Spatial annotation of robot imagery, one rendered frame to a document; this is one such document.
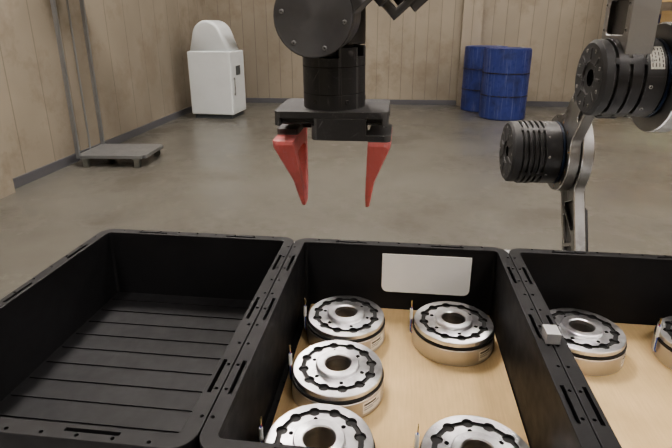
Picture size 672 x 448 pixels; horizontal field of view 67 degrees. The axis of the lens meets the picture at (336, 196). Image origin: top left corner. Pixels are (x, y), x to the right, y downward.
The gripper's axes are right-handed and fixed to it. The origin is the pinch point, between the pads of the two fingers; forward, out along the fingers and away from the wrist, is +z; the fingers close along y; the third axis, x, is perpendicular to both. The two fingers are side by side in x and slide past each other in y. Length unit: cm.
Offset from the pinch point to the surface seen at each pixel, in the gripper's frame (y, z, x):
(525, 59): 168, 58, 671
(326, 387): -0.8, 20.3, -4.2
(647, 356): 38.0, 24.2, 9.9
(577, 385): 22.1, 13.1, -9.6
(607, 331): 32.7, 20.9, 10.1
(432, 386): 10.8, 23.5, 0.8
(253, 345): -7.3, 13.0, -7.5
